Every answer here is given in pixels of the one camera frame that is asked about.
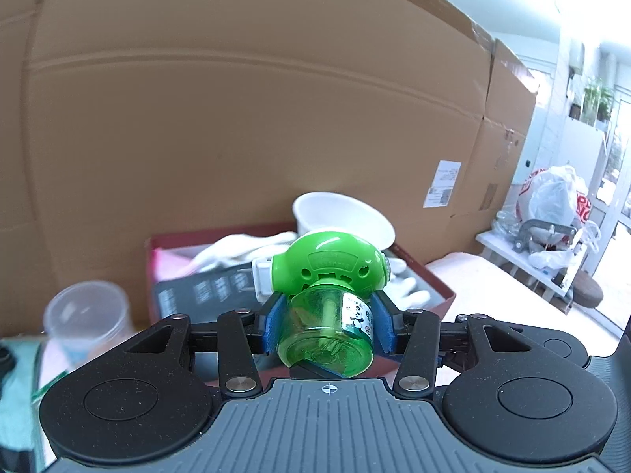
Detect potted green plants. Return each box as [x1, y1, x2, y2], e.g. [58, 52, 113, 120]
[568, 75, 616, 127]

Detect clear plastic cotton swab tub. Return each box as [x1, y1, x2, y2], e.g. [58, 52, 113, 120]
[43, 281, 131, 374]

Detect black product box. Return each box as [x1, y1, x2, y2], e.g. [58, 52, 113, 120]
[154, 262, 269, 330]

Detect white ribbed bowl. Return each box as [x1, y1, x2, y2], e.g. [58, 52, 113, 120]
[292, 191, 396, 253]

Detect grey metal clamp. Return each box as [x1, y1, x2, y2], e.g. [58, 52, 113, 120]
[516, 221, 579, 253]

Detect white side table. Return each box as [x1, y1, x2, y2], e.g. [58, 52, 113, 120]
[474, 229, 588, 315]

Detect large cardboard sheet with label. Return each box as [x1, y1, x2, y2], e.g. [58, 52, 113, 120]
[0, 0, 495, 338]

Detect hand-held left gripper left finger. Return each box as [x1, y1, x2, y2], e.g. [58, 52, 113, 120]
[127, 293, 289, 400]

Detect brown round stool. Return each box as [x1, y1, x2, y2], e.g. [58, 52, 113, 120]
[571, 271, 605, 309]

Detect plain cardboard sheet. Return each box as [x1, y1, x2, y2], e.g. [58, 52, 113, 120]
[446, 37, 539, 264]

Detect white plastic bag red print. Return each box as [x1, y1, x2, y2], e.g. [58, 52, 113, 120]
[515, 164, 603, 269]

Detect teal mat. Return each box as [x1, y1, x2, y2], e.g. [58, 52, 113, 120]
[0, 337, 52, 473]

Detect green mosquito repellent device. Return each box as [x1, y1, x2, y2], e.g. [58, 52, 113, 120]
[251, 231, 392, 378]

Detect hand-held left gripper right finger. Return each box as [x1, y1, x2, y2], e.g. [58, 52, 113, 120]
[371, 291, 516, 400]

